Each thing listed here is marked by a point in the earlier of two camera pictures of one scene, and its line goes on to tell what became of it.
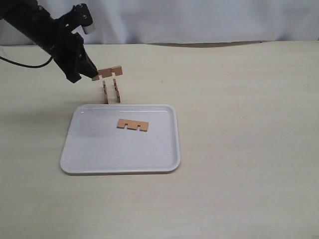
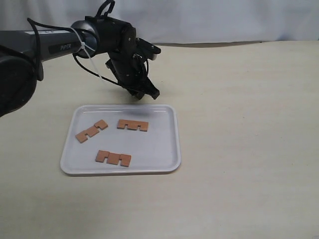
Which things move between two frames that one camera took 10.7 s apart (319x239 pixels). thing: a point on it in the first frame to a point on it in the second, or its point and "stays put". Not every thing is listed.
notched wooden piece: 107,72 to 81,137
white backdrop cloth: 144,22 stays put
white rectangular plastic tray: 95,146 stays put
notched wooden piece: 132,125 stays put
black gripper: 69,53 to 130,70
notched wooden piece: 105,92 to 113,158
